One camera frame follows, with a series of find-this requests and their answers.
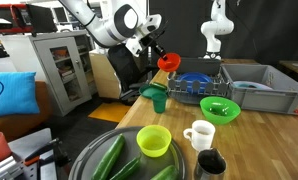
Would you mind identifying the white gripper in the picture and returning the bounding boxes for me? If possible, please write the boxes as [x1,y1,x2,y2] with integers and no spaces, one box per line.
[124,13,172,62]

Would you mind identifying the orange plastic bowl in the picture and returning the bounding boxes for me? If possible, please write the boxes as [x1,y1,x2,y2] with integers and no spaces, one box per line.
[156,52,182,73]

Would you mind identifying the grey plastic dish rack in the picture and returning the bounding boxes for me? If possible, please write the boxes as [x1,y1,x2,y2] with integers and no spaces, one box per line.
[166,57,231,106]

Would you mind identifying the yellow-green plastic bowl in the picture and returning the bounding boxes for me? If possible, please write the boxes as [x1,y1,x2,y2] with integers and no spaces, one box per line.
[136,124,173,158]

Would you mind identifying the bright green plastic bowl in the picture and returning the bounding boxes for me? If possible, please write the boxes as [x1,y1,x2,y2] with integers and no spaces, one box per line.
[199,96,241,126]

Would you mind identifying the black curtain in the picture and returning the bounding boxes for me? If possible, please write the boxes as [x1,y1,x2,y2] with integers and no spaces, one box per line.
[148,0,298,67]

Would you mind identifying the black office chair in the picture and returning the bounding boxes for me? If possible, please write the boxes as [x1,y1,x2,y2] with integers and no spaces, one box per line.
[107,44,151,104]

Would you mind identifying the dark green plastic plate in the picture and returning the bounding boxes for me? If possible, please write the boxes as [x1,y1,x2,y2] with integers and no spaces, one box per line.
[138,82,169,100]

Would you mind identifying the blue plastic plate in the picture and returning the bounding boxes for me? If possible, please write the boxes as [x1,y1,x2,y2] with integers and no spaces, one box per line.
[177,72,213,94]

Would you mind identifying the dark green plastic cup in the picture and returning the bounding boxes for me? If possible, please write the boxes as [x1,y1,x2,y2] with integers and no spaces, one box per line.
[151,91,169,114]

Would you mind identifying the yellow floor mat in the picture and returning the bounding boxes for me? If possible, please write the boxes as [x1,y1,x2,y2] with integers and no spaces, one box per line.
[87,102,132,124]

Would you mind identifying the pale blue plate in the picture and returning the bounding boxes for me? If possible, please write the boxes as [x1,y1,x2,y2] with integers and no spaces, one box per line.
[232,80,273,91]

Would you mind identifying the white ceramic mug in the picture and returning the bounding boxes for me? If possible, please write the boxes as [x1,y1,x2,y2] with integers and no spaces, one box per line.
[183,119,216,153]

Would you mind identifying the grey metal cabinet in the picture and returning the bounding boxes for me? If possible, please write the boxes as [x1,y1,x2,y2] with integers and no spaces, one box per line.
[0,30,93,118]

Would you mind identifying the black computer monitor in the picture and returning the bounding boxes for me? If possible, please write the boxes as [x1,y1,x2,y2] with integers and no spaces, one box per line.
[26,3,58,34]

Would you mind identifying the long green cucumber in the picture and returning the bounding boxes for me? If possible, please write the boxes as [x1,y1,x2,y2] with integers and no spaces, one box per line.
[149,164,179,180]
[91,133,126,180]

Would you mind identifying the grey plastic storage bin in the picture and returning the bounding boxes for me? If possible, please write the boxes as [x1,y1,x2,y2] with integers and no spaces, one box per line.
[220,63,298,116]

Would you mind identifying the small curved green cucumber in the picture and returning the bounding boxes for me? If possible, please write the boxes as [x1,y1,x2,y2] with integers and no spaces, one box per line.
[109,155,142,180]

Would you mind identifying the round grey serving tray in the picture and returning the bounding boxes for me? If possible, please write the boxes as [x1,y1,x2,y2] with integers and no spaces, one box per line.
[68,126,187,180]

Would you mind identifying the dark wooden desk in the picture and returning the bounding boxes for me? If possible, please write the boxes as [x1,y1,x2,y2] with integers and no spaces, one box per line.
[278,59,298,81]

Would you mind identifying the blue cushion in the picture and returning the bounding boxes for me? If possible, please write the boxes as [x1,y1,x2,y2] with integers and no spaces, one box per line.
[0,71,41,119]

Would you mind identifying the red tool cart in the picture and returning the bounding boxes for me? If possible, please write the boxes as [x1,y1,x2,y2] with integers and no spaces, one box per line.
[0,3,33,34]

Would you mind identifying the orange sofa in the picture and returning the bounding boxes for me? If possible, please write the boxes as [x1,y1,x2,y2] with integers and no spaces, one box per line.
[0,81,53,143]

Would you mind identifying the grey aluminium mounting plate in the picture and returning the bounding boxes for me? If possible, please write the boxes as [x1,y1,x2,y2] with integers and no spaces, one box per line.
[0,128,58,180]

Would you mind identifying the black handled tool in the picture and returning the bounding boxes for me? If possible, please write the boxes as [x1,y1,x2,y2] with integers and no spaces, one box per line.
[23,137,70,168]

